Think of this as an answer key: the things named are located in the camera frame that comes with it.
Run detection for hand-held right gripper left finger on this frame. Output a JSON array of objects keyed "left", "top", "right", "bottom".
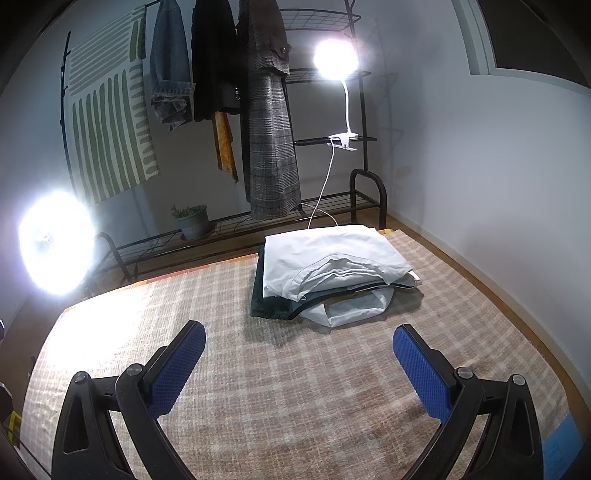
[{"left": 52, "top": 320, "right": 207, "bottom": 480}]

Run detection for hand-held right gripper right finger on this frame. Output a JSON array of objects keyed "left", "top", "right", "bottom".
[{"left": 392, "top": 323, "right": 544, "bottom": 480}]

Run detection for white t-shirt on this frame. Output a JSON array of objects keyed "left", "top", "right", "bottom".
[{"left": 262, "top": 224, "right": 414, "bottom": 300}]

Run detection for stack of folded clothes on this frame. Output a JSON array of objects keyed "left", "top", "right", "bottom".
[{"left": 250, "top": 224, "right": 416, "bottom": 320}]

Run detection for black metal clothes rack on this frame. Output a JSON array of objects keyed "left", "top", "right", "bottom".
[{"left": 60, "top": 0, "right": 389, "bottom": 296}]

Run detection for plaid blanket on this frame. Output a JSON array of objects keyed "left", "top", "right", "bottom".
[{"left": 21, "top": 226, "right": 573, "bottom": 480}]

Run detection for potted plant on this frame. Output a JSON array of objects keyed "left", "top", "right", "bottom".
[{"left": 171, "top": 204, "right": 214, "bottom": 241}]

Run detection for blue sheet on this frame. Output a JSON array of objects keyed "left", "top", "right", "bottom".
[{"left": 542, "top": 413, "right": 585, "bottom": 480}]

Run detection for orange scarf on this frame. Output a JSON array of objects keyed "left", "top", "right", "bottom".
[{"left": 212, "top": 110, "right": 239, "bottom": 185}]

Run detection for grey plaid coat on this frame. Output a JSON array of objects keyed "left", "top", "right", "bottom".
[{"left": 236, "top": 0, "right": 302, "bottom": 220}]

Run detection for green striped hanging cloth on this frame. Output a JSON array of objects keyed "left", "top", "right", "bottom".
[{"left": 62, "top": 6, "right": 161, "bottom": 206}]

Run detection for denim jacket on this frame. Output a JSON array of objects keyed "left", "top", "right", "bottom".
[{"left": 148, "top": 0, "right": 195, "bottom": 131}]

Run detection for black jacket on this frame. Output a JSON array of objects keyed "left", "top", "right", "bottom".
[{"left": 191, "top": 0, "right": 243, "bottom": 123}]

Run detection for white clip lamp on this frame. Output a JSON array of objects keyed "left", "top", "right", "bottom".
[{"left": 313, "top": 39, "right": 360, "bottom": 153}]

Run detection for window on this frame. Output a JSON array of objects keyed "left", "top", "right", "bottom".
[{"left": 455, "top": 0, "right": 591, "bottom": 88}]

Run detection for ring light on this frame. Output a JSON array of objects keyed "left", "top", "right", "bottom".
[{"left": 17, "top": 189, "right": 98, "bottom": 296}]

